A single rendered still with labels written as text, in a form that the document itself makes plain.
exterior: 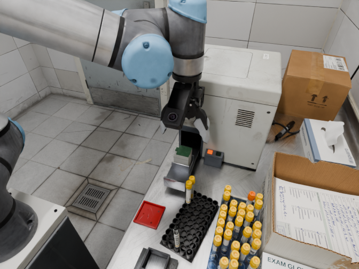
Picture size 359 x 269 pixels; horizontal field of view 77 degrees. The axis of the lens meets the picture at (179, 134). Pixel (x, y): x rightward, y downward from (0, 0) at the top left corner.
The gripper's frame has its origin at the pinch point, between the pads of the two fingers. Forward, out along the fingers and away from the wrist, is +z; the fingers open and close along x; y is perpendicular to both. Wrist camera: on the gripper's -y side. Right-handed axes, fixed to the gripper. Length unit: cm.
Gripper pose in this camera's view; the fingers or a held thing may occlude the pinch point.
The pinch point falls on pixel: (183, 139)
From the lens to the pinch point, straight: 64.7
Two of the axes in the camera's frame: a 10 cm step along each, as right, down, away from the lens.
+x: -9.5, -2.1, 2.5
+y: 3.2, -6.2, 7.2
